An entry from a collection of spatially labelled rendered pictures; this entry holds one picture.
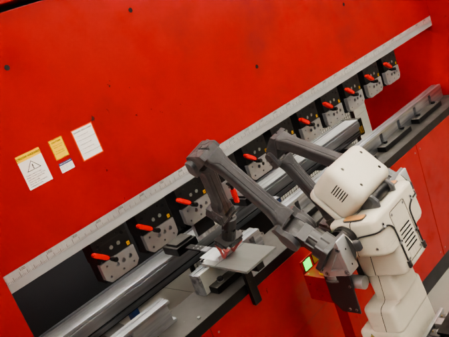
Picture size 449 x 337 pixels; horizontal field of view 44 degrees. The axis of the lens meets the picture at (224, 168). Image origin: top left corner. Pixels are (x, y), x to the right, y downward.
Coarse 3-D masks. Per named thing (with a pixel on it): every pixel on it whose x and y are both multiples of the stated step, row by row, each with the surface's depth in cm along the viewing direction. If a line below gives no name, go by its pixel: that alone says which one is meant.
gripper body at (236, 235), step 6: (222, 234) 218; (228, 234) 217; (234, 234) 218; (240, 234) 222; (216, 240) 220; (222, 240) 220; (228, 240) 219; (234, 240) 220; (222, 246) 218; (228, 246) 218
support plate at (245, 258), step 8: (240, 248) 230; (248, 248) 228; (256, 248) 225; (264, 248) 223; (272, 248) 220; (232, 256) 226; (240, 256) 224; (248, 256) 221; (256, 256) 219; (264, 256) 216; (208, 264) 226; (224, 264) 222; (232, 264) 219; (240, 264) 217; (248, 264) 215; (256, 264) 213; (240, 272) 213; (248, 272) 211
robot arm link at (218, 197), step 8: (192, 168) 176; (200, 168) 181; (208, 168) 182; (200, 176) 188; (208, 176) 184; (216, 176) 188; (208, 184) 189; (216, 184) 190; (208, 192) 196; (216, 192) 194; (224, 192) 198; (216, 200) 197; (224, 200) 201; (216, 208) 203; (224, 208) 204; (232, 208) 208; (224, 216) 206
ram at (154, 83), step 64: (64, 0) 188; (128, 0) 205; (192, 0) 225; (256, 0) 249; (320, 0) 279; (384, 0) 317; (0, 64) 174; (64, 64) 188; (128, 64) 205; (192, 64) 224; (256, 64) 248; (320, 64) 278; (0, 128) 174; (64, 128) 188; (128, 128) 204; (192, 128) 224; (0, 192) 173; (64, 192) 187; (128, 192) 204; (0, 256) 173; (64, 256) 187
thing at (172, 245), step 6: (180, 234) 257; (186, 234) 255; (174, 240) 253; (180, 240) 250; (186, 240) 251; (192, 240) 252; (168, 246) 252; (174, 246) 248; (180, 246) 247; (186, 246) 249; (192, 246) 247; (198, 246) 245; (204, 246) 243; (168, 252) 252; (174, 252) 248; (180, 252) 247; (204, 252) 239
